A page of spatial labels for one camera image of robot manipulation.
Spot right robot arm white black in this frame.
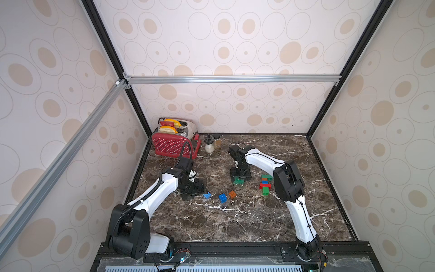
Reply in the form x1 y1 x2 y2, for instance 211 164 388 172
228 144 321 261

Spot red long lego brick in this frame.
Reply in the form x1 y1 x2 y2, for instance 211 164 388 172
259 183 271 189

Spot yellow toy toast slice front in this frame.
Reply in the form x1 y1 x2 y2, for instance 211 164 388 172
159 126 178 134

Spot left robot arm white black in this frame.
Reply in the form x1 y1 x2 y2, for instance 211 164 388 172
105 158 206 261

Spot aluminium horizontal frame bar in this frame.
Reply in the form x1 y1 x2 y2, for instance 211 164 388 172
118 74 342 85

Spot aluminium left frame bar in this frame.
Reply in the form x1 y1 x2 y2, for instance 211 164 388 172
1 79 127 258

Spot green long lego brick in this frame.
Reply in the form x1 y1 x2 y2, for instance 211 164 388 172
233 178 245 185
261 175 273 181

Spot white salt shaker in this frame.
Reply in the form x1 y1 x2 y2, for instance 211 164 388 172
204 134 215 154

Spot yellow toy toast slice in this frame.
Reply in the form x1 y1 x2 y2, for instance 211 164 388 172
159 126 178 134
159 119 182 129

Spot brown pepper shaker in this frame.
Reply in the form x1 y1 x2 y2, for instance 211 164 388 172
213 134 222 150

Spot black left camera cable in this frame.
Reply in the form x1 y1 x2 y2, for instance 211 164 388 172
178 141 194 160

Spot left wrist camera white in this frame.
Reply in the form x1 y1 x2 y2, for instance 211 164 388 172
189 170 197 180

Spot blue small lego brick front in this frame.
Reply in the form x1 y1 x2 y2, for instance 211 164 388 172
219 194 227 204

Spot yellow toy toast slice back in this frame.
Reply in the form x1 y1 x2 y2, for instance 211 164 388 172
159 119 182 129

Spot green small lego brick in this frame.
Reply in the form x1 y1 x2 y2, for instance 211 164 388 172
262 187 270 196

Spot red toy toaster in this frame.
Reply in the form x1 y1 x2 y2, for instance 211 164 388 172
151 117 201 159

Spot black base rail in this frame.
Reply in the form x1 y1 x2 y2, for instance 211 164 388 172
91 241 382 272

